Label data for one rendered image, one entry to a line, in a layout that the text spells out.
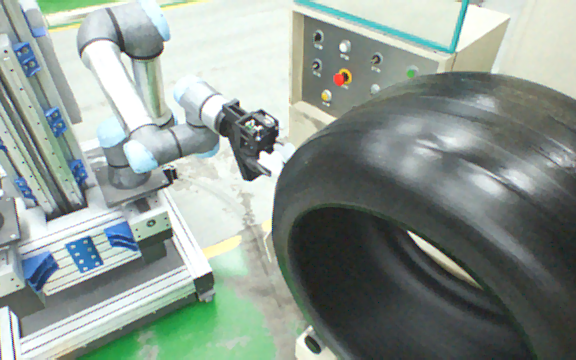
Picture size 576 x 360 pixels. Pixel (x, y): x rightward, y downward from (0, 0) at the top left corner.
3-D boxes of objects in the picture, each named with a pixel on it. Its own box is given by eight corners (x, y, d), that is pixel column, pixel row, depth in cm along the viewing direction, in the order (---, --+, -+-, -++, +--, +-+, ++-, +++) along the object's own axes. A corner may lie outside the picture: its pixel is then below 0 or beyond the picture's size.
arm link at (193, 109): (200, 97, 99) (197, 66, 92) (230, 119, 94) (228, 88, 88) (173, 110, 95) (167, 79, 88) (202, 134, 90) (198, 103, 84)
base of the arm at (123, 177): (104, 171, 153) (96, 150, 146) (144, 157, 159) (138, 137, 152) (114, 195, 143) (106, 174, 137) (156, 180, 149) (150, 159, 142)
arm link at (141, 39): (131, 133, 150) (98, -3, 105) (169, 120, 156) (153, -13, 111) (144, 157, 145) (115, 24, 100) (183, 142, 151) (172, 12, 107)
